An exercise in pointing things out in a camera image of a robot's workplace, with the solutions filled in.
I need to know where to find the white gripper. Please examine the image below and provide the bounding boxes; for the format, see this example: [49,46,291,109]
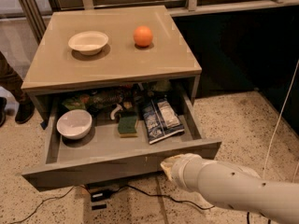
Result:
[160,153,214,192]

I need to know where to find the grey top drawer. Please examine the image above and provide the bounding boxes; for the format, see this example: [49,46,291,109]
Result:
[22,85,221,191]

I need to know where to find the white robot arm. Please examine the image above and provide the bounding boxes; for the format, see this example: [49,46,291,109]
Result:
[161,153,299,224]

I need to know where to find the white ceramic bowl in drawer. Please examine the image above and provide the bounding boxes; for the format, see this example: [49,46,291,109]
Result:
[56,109,93,140]

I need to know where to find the grey cabinet with beige top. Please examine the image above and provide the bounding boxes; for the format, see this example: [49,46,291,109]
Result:
[22,6,202,120]

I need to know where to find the white paper bowl on top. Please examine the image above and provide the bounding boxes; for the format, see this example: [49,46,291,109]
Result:
[68,31,108,56]

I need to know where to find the blue white snack packet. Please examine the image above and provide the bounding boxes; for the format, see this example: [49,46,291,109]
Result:
[141,98,184,145]

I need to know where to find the green yellow sponge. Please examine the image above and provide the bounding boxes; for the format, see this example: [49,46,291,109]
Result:
[118,115,138,137]

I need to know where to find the black power adapter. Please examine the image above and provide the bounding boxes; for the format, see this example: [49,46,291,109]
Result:
[91,189,113,203]

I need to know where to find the white plastic utensil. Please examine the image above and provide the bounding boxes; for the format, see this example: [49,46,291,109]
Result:
[110,104,122,120]

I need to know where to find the dark snack bag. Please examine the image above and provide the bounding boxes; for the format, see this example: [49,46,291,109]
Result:
[88,91,124,109]

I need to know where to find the green chip bag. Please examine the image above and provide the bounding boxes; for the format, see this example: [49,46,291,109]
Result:
[62,94,90,110]

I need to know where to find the orange fruit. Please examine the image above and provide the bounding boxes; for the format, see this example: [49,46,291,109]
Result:
[133,26,153,47]

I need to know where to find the person's leg and shoe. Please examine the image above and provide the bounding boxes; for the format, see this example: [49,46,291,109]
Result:
[0,52,35,124]

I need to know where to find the black floor cable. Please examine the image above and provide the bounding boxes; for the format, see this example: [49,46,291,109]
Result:
[8,184,216,224]

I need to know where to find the white cable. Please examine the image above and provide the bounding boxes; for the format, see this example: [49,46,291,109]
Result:
[263,59,299,180]

